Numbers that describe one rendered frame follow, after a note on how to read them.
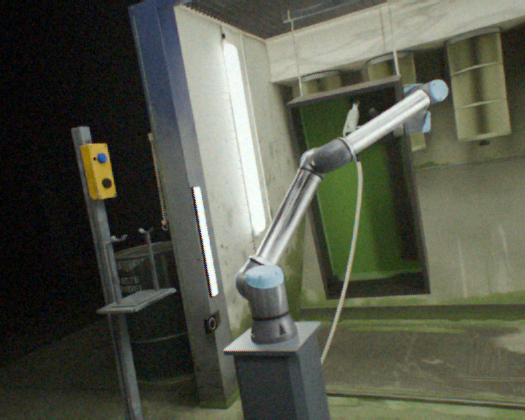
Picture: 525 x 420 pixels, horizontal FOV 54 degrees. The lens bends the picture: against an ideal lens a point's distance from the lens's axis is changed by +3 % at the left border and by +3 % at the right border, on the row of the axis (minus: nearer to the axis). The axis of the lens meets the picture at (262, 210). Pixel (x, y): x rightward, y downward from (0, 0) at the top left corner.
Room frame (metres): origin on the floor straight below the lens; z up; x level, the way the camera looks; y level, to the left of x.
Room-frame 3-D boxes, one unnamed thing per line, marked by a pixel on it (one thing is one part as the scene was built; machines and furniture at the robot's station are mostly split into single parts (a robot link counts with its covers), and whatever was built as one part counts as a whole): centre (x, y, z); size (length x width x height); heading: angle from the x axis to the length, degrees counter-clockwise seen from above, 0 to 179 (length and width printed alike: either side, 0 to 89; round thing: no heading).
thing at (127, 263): (3.56, 0.82, 0.44); 0.59 x 0.58 x 0.89; 45
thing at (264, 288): (1.98, 0.04, 0.83); 0.17 x 0.15 x 0.18; 16
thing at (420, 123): (2.39, -0.79, 1.40); 0.12 x 0.09 x 0.10; 72
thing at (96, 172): (2.41, 0.74, 1.42); 0.12 x 0.06 x 0.26; 155
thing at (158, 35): (2.88, 0.42, 1.14); 0.18 x 0.18 x 2.29; 65
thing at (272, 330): (1.97, 0.03, 0.69); 0.19 x 0.19 x 0.10
